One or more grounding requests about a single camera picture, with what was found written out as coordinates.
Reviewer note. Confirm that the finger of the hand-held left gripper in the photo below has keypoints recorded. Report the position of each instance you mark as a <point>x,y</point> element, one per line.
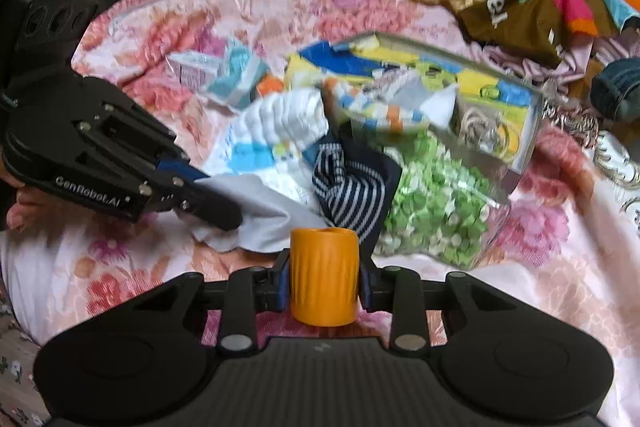
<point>215,209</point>
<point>180,169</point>

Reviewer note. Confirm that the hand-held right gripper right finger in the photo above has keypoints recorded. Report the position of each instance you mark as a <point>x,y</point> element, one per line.
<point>367,289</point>

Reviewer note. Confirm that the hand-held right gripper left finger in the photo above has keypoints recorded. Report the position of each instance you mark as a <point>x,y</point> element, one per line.
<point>281,287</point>

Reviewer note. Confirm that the orange ribbed plastic cup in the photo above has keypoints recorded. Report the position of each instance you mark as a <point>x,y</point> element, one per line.
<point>325,277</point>

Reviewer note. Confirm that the white cloth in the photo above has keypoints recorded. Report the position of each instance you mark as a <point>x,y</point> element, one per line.
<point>270,217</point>

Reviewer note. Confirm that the navy striped sock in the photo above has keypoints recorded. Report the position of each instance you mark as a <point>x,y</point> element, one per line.
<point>345,192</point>

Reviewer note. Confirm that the blue white tissue pack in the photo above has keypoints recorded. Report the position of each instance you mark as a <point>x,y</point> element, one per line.
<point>235,77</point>

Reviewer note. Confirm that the pastel patterned cloth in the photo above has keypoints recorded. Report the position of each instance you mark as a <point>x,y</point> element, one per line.
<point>370,107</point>

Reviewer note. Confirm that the cartoon print storage box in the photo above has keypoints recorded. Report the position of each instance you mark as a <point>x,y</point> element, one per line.
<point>520,162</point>

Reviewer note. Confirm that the person's left hand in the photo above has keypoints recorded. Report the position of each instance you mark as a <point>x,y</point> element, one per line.
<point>22,212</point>

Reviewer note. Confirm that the pink floral blanket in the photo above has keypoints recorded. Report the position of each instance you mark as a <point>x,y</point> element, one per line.
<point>150,267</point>

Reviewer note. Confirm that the small white carton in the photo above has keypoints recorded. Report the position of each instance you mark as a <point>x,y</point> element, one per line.
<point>192,69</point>

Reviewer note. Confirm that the glass jar of green stars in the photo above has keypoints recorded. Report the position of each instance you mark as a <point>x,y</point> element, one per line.
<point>435,207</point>

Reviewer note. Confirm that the white printed sock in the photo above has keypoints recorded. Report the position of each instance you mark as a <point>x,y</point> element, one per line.
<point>280,122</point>

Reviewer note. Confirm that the blue yellow printed cloth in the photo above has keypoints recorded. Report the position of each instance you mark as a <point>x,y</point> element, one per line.
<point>320,57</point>

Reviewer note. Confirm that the small flower print cloth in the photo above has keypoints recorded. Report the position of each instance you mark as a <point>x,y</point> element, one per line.
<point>15,357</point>

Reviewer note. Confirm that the white brocade blanket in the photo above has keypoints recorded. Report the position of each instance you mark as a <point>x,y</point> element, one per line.
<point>615,167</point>

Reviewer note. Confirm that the brown colourful garment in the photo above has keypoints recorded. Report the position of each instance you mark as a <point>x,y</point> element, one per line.
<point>525,22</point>

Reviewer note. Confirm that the lilac clothes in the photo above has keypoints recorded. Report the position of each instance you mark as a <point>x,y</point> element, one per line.
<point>575,57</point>

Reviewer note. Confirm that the blue jeans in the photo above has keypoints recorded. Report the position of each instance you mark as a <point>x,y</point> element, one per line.
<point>617,87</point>

